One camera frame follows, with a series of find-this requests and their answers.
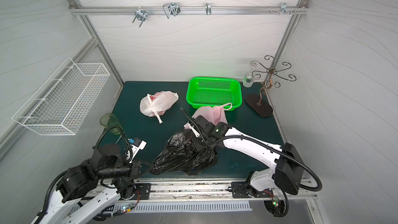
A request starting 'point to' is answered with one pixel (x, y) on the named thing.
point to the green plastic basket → (214, 92)
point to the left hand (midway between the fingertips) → (152, 169)
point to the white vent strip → (137, 207)
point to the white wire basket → (60, 106)
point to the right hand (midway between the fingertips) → (195, 141)
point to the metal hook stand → (261, 103)
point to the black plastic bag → (181, 156)
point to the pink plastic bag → (214, 114)
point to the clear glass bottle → (248, 80)
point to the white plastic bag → (156, 104)
